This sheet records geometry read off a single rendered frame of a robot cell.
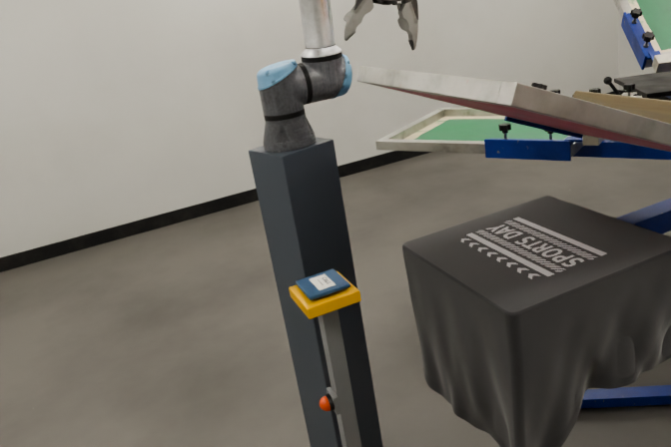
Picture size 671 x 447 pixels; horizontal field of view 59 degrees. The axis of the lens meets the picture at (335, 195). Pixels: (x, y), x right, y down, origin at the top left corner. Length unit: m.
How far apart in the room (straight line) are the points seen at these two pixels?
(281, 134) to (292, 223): 0.25
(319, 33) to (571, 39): 5.26
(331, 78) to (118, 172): 3.47
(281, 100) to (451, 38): 4.30
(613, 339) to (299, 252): 0.83
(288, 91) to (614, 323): 0.98
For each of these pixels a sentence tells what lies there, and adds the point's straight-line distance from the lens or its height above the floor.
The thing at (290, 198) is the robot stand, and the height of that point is 1.08.
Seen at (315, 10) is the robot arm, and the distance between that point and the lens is 1.66.
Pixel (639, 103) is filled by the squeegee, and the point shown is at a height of 1.23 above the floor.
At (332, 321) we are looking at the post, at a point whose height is 0.87.
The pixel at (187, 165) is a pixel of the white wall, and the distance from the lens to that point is 5.02.
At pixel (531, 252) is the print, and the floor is 0.95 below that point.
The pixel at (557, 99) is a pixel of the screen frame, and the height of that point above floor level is 1.37.
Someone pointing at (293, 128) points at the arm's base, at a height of 1.26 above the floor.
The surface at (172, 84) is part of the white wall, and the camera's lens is 4.91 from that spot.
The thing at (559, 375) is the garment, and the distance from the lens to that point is 1.39.
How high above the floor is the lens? 1.59
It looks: 19 degrees down
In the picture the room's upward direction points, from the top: 9 degrees counter-clockwise
